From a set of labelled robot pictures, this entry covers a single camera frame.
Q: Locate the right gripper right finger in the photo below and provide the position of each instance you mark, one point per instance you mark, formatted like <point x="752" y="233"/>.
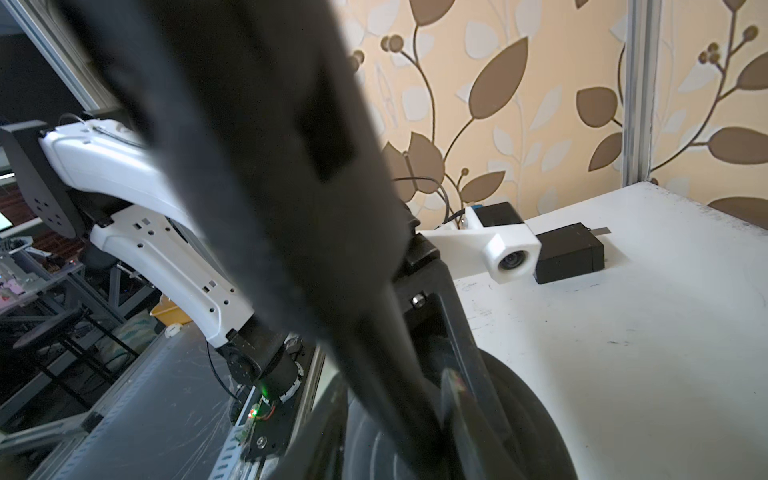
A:
<point x="474" y="451"/>

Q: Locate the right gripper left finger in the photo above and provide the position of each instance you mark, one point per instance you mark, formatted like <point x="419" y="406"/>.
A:
<point x="318" y="450"/>

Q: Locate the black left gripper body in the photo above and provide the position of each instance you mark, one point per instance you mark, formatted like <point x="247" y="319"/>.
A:
<point x="424" y="289"/>

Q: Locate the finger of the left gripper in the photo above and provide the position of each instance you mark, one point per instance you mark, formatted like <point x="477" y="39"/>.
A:
<point x="488" y="383"/>

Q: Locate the black round stand base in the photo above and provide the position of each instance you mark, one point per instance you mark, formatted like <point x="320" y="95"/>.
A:
<point x="536" y="443"/>

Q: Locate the black microphone stand pole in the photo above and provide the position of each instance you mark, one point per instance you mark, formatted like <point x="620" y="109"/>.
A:
<point x="252" y="109"/>

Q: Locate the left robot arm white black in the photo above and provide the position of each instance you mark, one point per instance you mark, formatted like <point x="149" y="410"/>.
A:
<point x="95" y="179"/>

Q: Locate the small black box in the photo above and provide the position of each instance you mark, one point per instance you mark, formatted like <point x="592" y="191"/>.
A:
<point x="568" y="252"/>

